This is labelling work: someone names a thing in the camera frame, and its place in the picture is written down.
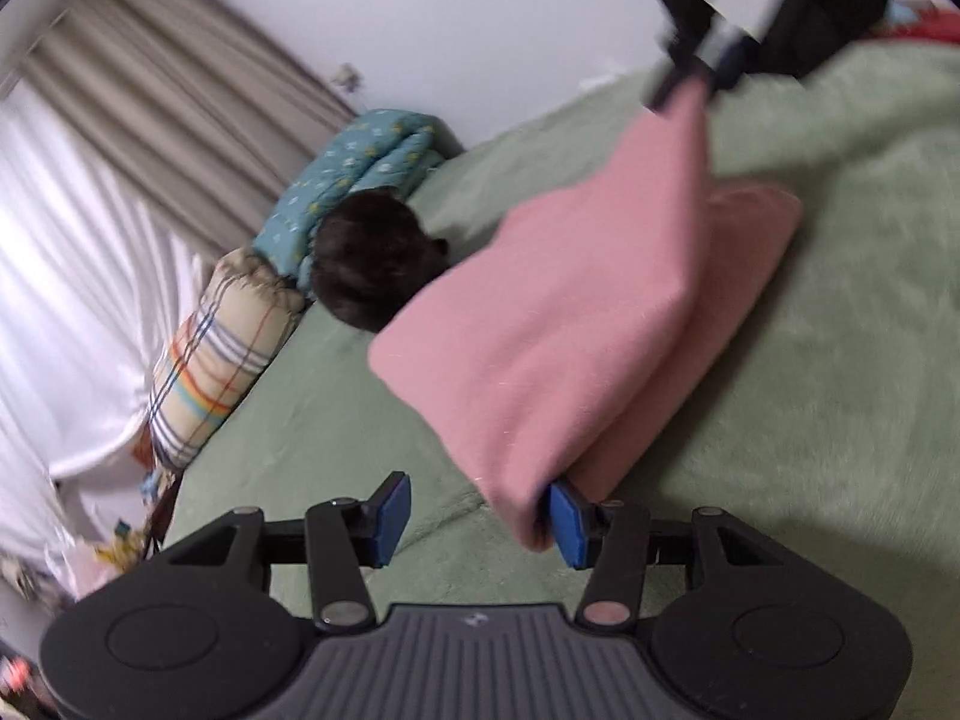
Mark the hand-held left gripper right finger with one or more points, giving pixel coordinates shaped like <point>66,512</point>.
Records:
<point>570,525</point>

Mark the black cat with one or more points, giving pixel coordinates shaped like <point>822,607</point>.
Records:
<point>367,262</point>

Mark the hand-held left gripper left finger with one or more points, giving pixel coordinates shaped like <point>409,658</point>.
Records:
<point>394,517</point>

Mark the green fleece blanket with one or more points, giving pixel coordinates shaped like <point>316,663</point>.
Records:
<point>825,315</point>

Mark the wall socket with plug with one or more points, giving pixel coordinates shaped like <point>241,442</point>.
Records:
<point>346,79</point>

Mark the white plastic bag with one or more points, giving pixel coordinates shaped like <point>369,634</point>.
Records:
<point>82,566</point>

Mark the white curtain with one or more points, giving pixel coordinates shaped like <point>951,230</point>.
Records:
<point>75,277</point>

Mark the striped beige curtain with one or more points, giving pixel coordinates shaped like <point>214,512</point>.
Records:
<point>165,90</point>

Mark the pink sweatshirt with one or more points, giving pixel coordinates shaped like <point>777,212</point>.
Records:
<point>562,315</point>

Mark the teal patterned quilt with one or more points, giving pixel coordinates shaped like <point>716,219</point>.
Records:
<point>352,157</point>

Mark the plaid rolled quilt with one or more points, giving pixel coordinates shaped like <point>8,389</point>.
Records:
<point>217,360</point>

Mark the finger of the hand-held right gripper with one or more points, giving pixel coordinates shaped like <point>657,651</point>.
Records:
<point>667,86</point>
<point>729,64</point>

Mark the red cloth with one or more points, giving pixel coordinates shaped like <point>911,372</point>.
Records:
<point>930,30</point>

